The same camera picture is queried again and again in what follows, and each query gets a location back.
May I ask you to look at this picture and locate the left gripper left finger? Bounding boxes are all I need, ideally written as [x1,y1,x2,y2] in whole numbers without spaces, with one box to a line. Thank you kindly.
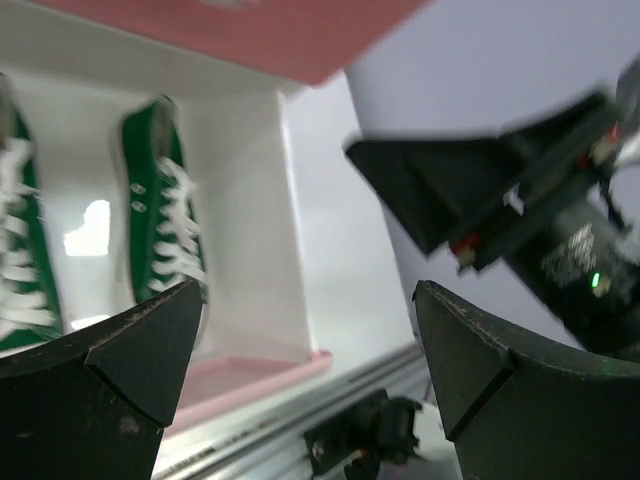
[1,280,202,479]

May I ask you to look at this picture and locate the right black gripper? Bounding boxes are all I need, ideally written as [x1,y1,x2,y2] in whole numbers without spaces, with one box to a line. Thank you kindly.
[345,90,639,270]

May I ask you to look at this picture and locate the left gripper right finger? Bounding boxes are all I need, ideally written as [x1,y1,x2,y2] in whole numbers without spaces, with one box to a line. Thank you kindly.
[414,281,639,480]

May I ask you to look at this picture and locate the green sneaker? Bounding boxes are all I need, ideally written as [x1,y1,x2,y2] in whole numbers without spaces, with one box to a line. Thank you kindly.
[1,74,64,357]
[118,95,210,351]

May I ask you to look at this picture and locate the green sneaker front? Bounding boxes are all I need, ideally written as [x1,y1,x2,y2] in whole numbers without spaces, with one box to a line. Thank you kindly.
[118,95,210,351]

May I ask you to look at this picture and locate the light pink drawer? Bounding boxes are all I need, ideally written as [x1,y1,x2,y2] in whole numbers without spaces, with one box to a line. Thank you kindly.
[1,1,331,435]

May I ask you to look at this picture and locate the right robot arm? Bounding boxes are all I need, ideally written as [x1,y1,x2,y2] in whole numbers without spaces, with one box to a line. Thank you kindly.
[345,87,639,358]

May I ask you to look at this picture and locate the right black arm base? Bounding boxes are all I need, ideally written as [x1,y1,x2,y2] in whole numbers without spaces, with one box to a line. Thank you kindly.
[304,389,423,479]

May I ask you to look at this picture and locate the aluminium rail frame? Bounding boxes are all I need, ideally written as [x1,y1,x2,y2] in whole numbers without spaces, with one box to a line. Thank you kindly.
[152,343,428,479]

